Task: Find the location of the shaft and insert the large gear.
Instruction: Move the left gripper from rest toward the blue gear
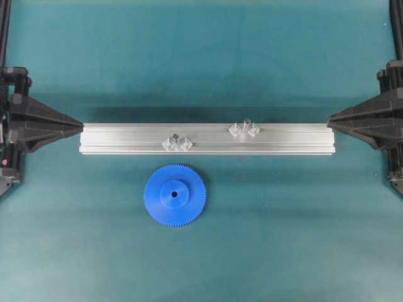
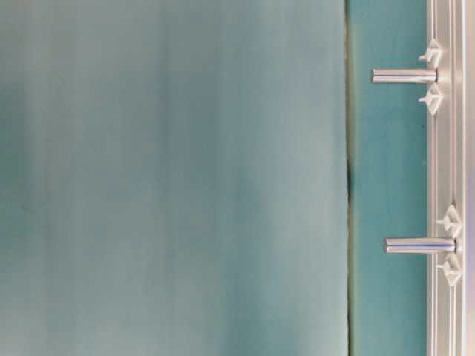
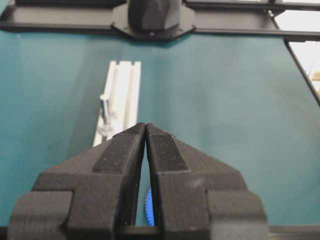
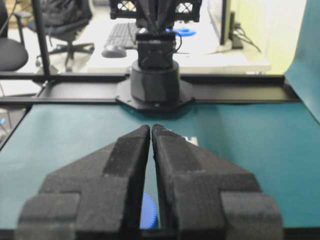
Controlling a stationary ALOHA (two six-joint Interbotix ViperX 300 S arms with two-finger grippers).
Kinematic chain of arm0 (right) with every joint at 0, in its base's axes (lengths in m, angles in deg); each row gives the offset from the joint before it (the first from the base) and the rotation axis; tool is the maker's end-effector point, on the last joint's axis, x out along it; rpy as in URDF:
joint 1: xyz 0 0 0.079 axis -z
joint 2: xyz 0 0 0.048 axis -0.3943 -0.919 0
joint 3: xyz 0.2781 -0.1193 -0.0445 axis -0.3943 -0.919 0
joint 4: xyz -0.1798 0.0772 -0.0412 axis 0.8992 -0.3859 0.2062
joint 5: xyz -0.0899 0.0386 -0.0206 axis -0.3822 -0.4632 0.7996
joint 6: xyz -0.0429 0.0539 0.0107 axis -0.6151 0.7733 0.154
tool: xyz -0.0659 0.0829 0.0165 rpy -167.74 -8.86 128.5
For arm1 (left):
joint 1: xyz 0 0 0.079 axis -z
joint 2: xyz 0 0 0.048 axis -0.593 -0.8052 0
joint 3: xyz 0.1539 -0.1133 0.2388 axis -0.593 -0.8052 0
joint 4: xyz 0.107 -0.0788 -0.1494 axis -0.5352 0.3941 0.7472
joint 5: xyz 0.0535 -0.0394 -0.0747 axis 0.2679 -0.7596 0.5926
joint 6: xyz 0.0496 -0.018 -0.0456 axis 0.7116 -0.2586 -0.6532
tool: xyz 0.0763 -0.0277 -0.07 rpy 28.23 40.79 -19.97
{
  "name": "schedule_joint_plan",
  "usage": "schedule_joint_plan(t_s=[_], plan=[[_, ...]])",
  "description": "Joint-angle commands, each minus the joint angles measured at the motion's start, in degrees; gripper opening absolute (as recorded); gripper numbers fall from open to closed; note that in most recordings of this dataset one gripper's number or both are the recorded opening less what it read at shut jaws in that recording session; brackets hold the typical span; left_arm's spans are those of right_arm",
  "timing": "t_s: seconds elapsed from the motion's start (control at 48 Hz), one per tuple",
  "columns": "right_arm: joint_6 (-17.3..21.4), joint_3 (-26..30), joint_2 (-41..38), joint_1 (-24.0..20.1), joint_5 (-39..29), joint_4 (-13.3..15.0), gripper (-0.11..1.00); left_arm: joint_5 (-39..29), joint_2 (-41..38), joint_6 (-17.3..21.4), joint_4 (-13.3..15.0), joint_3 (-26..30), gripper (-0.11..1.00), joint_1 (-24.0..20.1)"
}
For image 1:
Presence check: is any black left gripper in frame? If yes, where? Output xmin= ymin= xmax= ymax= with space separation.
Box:
xmin=1 ymin=67 xmax=84 ymax=186

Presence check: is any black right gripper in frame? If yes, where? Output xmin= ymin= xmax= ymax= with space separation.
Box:
xmin=327 ymin=60 xmax=403 ymax=189

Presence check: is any large blue plastic gear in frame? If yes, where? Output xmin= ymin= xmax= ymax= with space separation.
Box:
xmin=143 ymin=164 xmax=207 ymax=227

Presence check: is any long aluminium extrusion rail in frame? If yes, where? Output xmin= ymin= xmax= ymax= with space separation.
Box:
xmin=79 ymin=123 xmax=336 ymax=155

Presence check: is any black left frame post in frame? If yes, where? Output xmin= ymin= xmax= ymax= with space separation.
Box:
xmin=0 ymin=0 xmax=12 ymax=69

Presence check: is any black frame post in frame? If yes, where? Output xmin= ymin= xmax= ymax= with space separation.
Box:
xmin=0 ymin=0 xmax=12 ymax=69
xmin=389 ymin=0 xmax=402 ymax=60

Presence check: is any black right frame post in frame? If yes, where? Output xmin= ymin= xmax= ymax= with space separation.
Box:
xmin=389 ymin=0 xmax=402 ymax=60

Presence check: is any clear bracket with short shaft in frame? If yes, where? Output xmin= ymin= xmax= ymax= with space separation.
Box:
xmin=161 ymin=133 xmax=193 ymax=152

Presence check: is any clear bracket with tall shaft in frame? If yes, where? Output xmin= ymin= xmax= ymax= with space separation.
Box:
xmin=228 ymin=118 xmax=261 ymax=138

